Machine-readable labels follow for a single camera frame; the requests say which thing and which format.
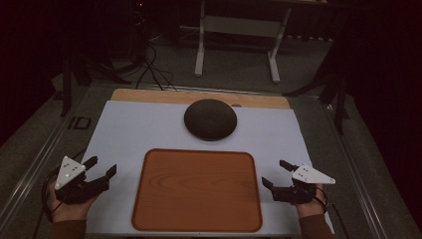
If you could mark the black metal stand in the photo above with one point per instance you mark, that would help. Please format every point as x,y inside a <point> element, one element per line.
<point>331,86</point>
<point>68,83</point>

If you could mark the brown wooden tray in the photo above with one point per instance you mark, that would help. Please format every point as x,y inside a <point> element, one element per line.
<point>197,190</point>

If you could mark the person's right hand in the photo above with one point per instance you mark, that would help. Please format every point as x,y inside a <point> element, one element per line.
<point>310,207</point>

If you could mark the dark round plate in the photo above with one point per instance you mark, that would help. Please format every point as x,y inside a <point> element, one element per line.
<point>210,119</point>

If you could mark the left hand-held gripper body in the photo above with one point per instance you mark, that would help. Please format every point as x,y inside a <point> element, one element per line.
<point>68,179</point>

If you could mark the person's left hand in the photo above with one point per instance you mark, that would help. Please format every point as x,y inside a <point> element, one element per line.
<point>68,209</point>

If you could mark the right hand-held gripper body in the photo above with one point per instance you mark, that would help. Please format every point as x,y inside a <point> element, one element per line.
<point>303,186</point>

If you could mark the white metal desk frame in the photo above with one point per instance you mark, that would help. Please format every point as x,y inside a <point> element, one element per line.
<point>237,30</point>

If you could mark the white table mat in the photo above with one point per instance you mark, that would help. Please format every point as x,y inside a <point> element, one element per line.
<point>132,132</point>

